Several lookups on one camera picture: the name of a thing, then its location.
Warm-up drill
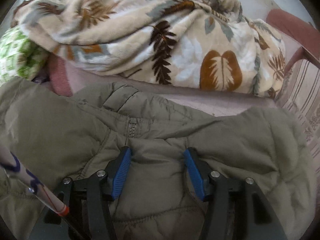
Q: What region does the grey-brown quilted puffer jacket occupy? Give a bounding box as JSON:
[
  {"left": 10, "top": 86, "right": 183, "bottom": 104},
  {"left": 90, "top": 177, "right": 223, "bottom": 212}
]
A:
[{"left": 1, "top": 77, "right": 316, "bottom": 239}]

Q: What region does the white red-tipped rod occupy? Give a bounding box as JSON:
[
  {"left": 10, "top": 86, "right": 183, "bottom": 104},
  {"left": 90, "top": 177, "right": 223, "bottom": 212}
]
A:
[{"left": 1, "top": 146, "right": 69, "bottom": 217}]

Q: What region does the pink quilted bed cover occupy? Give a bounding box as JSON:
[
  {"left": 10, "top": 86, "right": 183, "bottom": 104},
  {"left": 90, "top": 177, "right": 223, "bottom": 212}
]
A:
[{"left": 65, "top": 63, "right": 276, "bottom": 116}]

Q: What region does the dark red bolster cushion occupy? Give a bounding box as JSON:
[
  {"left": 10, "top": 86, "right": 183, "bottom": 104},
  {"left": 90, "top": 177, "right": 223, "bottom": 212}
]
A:
[{"left": 47, "top": 54, "right": 73, "bottom": 97}]

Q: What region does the striped floral back cushion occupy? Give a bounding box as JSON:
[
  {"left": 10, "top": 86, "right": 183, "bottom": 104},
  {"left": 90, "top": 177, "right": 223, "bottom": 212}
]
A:
[{"left": 276, "top": 59, "right": 320, "bottom": 176}]

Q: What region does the green white patterned pillow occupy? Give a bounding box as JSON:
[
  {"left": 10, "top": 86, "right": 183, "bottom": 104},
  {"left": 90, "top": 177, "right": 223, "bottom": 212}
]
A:
[{"left": 0, "top": 26, "right": 49, "bottom": 85}]

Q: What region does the beige leaf print blanket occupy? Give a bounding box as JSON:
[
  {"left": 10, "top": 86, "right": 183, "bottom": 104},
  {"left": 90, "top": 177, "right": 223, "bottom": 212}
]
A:
[{"left": 12, "top": 0, "right": 285, "bottom": 98}]

